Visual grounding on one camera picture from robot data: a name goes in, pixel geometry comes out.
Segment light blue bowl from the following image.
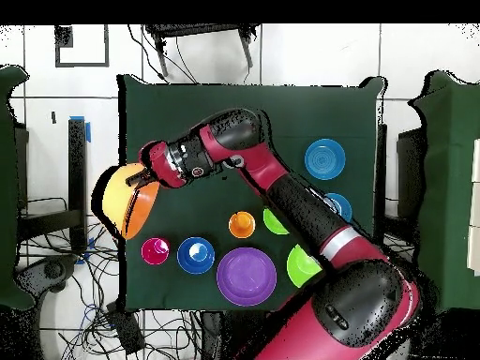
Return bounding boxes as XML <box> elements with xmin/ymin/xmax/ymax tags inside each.
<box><xmin>323</xmin><ymin>192</ymin><xmax>353</xmax><ymax>224</ymax></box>
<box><xmin>304</xmin><ymin>138</ymin><xmax>347</xmax><ymax>181</ymax></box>

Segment black metal stand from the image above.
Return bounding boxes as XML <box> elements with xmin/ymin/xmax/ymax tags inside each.
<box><xmin>16</xmin><ymin>117</ymin><xmax>89</xmax><ymax>254</ymax></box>
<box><xmin>375</xmin><ymin>123</ymin><xmax>427</xmax><ymax>260</ymax></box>

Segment black square floor frame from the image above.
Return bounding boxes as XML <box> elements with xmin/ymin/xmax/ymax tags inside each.
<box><xmin>54</xmin><ymin>23</ymin><xmax>111</xmax><ymax>68</ymax></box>

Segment white boxes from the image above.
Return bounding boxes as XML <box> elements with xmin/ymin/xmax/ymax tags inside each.
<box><xmin>466</xmin><ymin>138</ymin><xmax>480</xmax><ymax>277</ymax></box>

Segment green cloth side table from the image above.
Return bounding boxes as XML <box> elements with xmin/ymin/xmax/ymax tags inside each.
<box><xmin>0</xmin><ymin>65</ymin><xmax>35</xmax><ymax>310</ymax></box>
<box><xmin>408</xmin><ymin>70</ymin><xmax>480</xmax><ymax>316</ymax></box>

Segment dark blue bowl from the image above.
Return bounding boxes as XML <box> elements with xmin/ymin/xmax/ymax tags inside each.
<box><xmin>176</xmin><ymin>236</ymin><xmax>217</xmax><ymax>276</ymax></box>

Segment small green bowl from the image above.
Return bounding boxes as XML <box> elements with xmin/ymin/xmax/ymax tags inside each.
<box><xmin>262</xmin><ymin>206</ymin><xmax>291</xmax><ymax>236</ymax></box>

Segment large orange bowl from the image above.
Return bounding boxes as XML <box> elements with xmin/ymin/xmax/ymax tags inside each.
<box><xmin>101</xmin><ymin>162</ymin><xmax>161</xmax><ymax>241</ymax></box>

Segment orange cup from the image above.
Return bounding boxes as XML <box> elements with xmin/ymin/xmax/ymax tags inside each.
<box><xmin>228</xmin><ymin>210</ymin><xmax>257</xmax><ymax>240</ymax></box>

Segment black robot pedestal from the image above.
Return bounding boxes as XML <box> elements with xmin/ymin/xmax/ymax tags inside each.
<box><xmin>200</xmin><ymin>309</ymin><xmax>263</xmax><ymax>360</ymax></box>

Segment bundle of floor cables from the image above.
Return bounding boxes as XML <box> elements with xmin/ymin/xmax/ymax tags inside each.
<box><xmin>22</xmin><ymin>196</ymin><xmax>202</xmax><ymax>360</ymax></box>

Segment red cup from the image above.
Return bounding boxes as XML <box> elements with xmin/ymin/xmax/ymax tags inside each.
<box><xmin>141</xmin><ymin>236</ymin><xmax>171</xmax><ymax>266</ymax></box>

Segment blue tape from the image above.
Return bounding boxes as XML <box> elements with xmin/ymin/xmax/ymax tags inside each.
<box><xmin>68</xmin><ymin>115</ymin><xmax>92</xmax><ymax>143</ymax></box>

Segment purple bowl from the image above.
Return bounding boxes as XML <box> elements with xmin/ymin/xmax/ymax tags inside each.
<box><xmin>216</xmin><ymin>247</ymin><xmax>278</xmax><ymax>308</ymax></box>

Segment large green bowl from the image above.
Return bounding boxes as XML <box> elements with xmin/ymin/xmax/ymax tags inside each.
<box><xmin>286</xmin><ymin>243</ymin><xmax>323</xmax><ymax>289</ymax></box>

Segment dark green tablecloth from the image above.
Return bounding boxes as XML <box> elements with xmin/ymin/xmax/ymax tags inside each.
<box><xmin>114</xmin><ymin>74</ymin><xmax>387</xmax><ymax>313</ymax></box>

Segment black stool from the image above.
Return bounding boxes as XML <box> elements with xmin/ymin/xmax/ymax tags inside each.
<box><xmin>143</xmin><ymin>23</ymin><xmax>262</xmax><ymax>78</ymax></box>

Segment black power adapter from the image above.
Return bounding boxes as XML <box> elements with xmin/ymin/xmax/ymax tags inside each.
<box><xmin>106</xmin><ymin>303</ymin><xmax>146</xmax><ymax>355</ymax></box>

